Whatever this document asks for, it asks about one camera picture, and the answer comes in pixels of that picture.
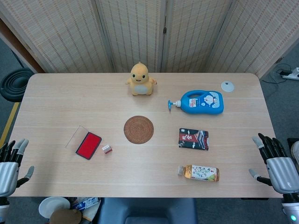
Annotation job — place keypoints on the white power strip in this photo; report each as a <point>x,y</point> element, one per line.
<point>292,73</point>

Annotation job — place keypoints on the blue pump lotion bottle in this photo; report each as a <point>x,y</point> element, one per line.
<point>202,102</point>

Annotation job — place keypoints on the dark illustrated book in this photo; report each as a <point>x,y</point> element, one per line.
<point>193,139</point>

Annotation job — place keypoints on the white round table grommet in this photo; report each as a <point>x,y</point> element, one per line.
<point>227,86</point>

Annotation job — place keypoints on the clear plastic lid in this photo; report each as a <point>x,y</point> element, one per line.
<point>75,137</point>

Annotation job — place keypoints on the yellow plush dinosaur toy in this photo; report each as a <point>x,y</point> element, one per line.
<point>140,79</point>

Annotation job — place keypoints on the tea bottle with floral label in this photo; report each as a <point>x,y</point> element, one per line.
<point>199,172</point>

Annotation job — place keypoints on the round woven rattan coaster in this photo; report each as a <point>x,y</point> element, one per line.
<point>138,129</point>

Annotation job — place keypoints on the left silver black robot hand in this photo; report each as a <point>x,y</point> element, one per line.
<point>8,171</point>

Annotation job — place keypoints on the blue white carton box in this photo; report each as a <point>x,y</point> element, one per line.
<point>85,205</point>

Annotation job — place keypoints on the red white stamp block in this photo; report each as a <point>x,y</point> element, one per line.
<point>107,149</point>

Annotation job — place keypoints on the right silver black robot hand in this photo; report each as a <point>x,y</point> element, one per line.
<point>279,168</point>

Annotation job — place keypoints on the red ink pad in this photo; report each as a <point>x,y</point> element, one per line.
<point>88,146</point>

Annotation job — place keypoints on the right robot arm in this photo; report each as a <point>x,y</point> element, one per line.
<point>290,208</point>

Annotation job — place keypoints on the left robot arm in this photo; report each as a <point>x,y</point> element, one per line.
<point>2,208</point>

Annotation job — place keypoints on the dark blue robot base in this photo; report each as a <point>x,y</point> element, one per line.
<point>147,211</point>

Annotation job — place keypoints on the white plate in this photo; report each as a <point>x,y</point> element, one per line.
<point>54,207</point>

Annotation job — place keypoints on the brown plush toy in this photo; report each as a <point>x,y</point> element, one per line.
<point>66,216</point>

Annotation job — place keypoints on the woven folding screen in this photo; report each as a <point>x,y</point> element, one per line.
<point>149,35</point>

